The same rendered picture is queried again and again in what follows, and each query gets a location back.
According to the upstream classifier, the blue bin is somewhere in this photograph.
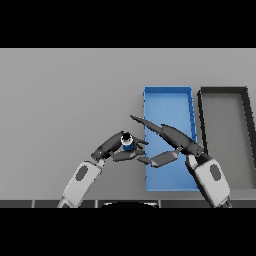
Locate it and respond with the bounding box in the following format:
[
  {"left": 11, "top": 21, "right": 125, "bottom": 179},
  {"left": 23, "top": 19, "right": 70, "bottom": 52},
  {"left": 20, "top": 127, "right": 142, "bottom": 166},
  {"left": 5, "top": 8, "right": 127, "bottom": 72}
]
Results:
[{"left": 143, "top": 85, "right": 201, "bottom": 192}]

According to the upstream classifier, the blue pipe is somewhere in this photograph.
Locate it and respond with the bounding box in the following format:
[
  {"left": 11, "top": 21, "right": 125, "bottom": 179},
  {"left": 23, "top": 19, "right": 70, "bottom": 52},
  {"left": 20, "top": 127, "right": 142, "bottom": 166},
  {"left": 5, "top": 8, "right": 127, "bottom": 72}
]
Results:
[{"left": 121, "top": 131, "right": 135, "bottom": 152}]

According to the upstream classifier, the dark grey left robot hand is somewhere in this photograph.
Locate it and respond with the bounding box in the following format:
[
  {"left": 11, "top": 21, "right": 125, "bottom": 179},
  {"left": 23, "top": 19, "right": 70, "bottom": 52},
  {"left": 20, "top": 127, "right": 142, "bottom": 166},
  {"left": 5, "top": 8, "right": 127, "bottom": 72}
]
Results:
[{"left": 90, "top": 130, "right": 150, "bottom": 164}]

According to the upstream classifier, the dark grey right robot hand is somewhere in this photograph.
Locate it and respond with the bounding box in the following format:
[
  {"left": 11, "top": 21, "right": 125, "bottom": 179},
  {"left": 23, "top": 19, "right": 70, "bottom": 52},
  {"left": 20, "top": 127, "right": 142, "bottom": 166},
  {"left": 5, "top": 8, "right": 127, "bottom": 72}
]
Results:
[{"left": 129, "top": 114, "right": 205, "bottom": 168}]

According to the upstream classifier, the dark grey bin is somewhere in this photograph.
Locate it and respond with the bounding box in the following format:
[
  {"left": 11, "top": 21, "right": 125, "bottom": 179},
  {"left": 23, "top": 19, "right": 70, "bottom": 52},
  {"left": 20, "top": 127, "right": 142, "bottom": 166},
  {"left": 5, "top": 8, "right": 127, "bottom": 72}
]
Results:
[{"left": 197, "top": 86, "right": 256, "bottom": 192}]

